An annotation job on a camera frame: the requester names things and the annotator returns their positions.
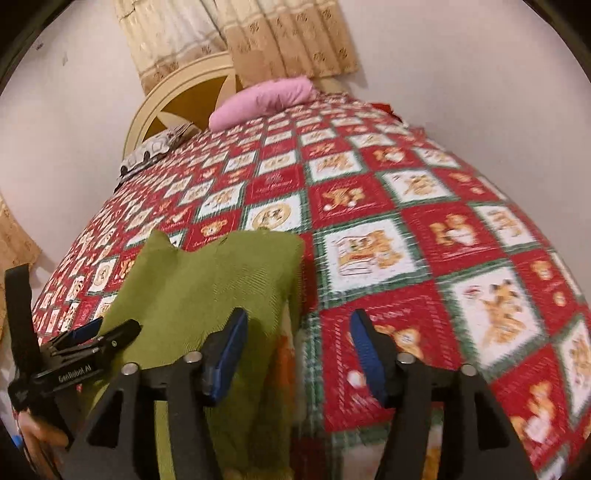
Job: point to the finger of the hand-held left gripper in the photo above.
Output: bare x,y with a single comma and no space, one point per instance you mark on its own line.
85,330
113,337

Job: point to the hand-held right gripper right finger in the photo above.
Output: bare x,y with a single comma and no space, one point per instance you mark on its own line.
367,355

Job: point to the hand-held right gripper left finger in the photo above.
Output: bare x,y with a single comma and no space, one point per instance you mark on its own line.
228,355

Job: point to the green knit garment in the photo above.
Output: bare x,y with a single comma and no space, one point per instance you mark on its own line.
203,286

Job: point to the person's left hand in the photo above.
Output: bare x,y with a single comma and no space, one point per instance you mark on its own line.
39,436

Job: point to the beige patterned curtain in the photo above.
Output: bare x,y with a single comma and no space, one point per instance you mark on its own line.
286,37
161,41
16,240

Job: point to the red checkered printed bedspread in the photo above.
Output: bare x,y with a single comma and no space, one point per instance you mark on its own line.
415,207

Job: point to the white patterned pillow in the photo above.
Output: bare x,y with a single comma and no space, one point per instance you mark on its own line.
154,150

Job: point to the pink pillow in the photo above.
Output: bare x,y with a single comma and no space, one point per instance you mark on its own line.
263,101

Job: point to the cream wooden headboard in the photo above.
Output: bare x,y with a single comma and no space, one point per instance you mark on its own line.
184,81

